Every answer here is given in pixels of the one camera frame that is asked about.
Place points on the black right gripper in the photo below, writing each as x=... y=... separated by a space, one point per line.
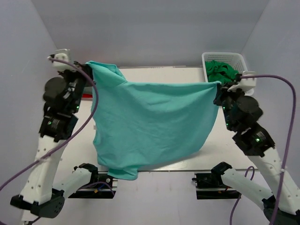
x=221 y=91

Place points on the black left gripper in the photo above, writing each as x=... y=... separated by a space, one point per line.
x=65 y=74

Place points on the teal t shirt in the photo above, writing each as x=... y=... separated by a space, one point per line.
x=143 y=124

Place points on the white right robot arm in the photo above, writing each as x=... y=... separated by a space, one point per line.
x=280 y=203

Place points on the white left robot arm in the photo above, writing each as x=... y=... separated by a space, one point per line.
x=38 y=196

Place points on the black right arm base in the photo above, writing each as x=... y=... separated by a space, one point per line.
x=209 y=188

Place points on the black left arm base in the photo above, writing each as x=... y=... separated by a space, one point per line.
x=100 y=186

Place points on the folded red t shirt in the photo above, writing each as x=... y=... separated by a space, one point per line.
x=87 y=96

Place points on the crumpled green t shirt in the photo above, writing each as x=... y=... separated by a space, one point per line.
x=220 y=71

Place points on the white plastic basket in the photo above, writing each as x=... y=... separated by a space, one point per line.
x=235 y=60

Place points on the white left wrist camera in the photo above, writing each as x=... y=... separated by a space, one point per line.
x=61 y=54

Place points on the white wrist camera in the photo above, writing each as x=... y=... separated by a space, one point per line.
x=61 y=54
x=244 y=82

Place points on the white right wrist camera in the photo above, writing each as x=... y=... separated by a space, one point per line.
x=244 y=82

